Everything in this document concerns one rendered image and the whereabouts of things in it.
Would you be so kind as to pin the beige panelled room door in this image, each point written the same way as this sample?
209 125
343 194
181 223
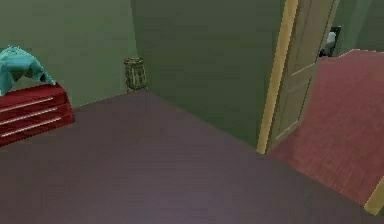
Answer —
300 73

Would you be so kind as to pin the black framed object with white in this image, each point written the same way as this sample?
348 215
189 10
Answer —
330 41

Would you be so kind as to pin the red chest of drawers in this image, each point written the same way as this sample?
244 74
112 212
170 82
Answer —
31 111

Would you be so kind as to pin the teal cloth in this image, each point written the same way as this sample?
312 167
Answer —
18 65

